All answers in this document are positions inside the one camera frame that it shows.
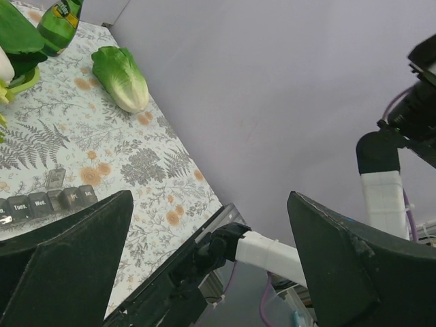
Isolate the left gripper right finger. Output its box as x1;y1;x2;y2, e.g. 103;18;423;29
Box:
287;191;435;326

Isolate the green plastic basket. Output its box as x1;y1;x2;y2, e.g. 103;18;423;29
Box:
8;66;40;94

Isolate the grey weekly pill organizer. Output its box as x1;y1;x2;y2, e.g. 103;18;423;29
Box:
1;168;98;228

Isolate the green glass bottle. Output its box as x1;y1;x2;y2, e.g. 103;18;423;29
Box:
37;0;83;57

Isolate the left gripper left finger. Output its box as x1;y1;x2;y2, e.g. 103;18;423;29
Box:
1;190;134;326

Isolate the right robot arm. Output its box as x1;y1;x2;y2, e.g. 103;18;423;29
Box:
187;36;435;286

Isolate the romaine lettuce head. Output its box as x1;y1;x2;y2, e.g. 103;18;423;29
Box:
91;46;149;114

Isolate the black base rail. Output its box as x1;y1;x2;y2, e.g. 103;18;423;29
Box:
103;204;248;326

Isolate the bok choy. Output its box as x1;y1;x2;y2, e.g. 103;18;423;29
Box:
1;1;47;87

